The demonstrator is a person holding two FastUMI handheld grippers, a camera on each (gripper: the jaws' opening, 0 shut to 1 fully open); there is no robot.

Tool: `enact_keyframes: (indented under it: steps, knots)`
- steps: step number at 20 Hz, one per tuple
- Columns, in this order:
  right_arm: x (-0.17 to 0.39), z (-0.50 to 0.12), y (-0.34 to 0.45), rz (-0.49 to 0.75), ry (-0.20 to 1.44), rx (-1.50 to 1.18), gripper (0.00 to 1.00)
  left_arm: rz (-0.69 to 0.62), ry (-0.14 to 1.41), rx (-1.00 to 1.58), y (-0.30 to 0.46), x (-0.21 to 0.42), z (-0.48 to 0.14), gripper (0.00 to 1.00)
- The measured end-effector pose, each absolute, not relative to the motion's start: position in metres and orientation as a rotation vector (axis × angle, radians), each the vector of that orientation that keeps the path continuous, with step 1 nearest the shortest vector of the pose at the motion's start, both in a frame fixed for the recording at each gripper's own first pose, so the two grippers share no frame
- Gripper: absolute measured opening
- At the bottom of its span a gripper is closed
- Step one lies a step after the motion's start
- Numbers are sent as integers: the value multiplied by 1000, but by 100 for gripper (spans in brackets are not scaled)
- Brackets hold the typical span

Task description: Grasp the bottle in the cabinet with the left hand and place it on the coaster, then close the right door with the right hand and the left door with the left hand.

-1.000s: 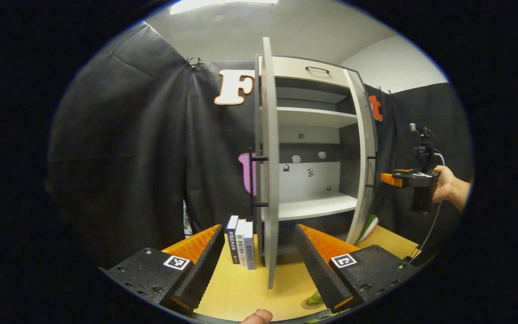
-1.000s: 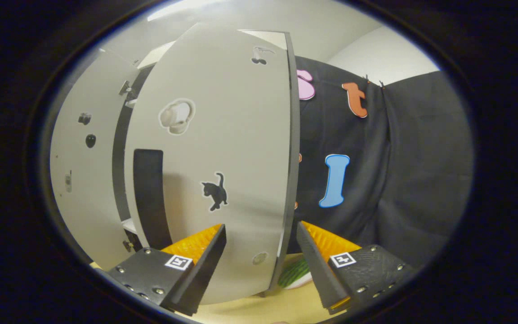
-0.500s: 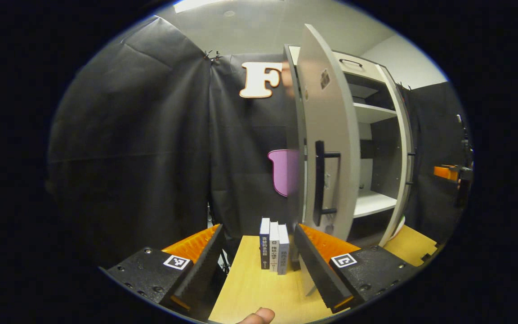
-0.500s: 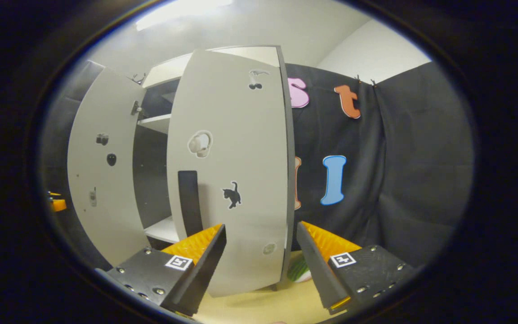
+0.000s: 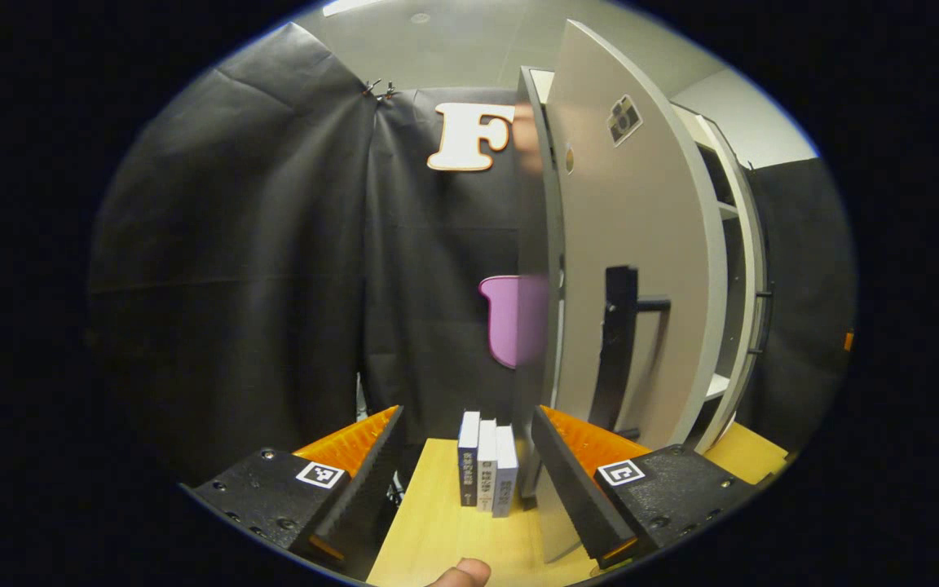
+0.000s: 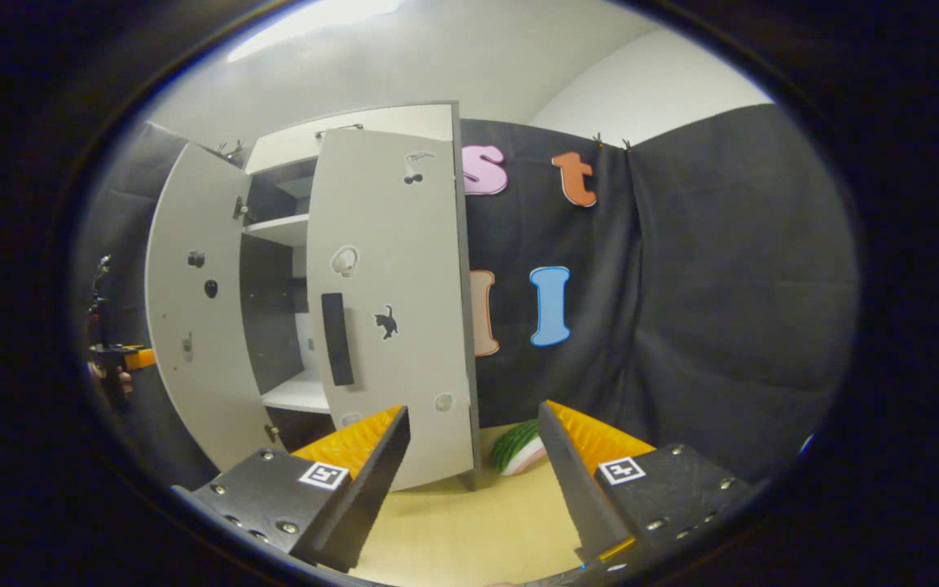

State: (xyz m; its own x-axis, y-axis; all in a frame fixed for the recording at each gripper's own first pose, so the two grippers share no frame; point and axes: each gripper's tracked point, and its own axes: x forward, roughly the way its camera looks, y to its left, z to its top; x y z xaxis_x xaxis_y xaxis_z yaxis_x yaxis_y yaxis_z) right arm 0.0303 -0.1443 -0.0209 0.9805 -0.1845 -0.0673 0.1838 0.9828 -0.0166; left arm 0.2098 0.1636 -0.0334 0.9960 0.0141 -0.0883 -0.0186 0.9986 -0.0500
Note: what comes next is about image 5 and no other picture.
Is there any white cabinet door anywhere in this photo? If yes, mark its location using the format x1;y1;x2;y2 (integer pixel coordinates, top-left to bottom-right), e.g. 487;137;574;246
694;106;772;453
535;19;730;563

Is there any grey spine book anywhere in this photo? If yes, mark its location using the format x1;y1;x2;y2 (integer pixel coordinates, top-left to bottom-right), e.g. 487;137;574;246
492;424;519;519

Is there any black backdrop cloth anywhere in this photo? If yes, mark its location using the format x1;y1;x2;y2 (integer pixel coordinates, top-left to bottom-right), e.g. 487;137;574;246
88;23;857;490

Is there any white grey cabinet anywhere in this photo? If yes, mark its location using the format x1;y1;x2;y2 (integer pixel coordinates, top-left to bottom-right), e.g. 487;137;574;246
516;67;772;498

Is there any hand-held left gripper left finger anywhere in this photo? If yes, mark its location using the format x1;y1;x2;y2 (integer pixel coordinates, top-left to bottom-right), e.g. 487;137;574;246
180;405;405;581

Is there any black door handle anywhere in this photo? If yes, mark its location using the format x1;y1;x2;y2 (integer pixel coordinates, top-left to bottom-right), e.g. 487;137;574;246
590;265;672;437
751;281;774;357

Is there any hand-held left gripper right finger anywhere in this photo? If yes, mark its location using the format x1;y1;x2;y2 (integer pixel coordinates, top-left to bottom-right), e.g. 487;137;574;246
531;405;764;572

